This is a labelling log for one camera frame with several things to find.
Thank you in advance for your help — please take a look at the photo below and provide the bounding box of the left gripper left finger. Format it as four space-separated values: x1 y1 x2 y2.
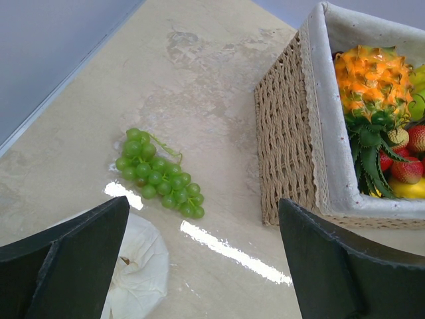
1 196 129 318

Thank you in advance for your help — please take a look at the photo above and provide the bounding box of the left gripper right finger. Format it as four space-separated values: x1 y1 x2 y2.
278 199 424 318

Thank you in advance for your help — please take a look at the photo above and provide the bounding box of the yellow lemon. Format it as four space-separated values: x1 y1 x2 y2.
388 177 425 199

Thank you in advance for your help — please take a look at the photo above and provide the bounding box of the wicker basket with liner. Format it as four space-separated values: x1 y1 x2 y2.
254 2 424 229

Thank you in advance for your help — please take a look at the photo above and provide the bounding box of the green grape bunch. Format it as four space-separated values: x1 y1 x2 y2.
115 128 205 219

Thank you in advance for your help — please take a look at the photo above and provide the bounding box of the red lychee cluster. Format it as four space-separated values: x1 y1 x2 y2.
380 125 424 185

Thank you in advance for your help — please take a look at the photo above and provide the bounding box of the green apple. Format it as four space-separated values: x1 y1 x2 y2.
408 65 424 121

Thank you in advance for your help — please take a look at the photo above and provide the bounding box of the orange pineapple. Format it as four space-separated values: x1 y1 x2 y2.
333 45 413 199

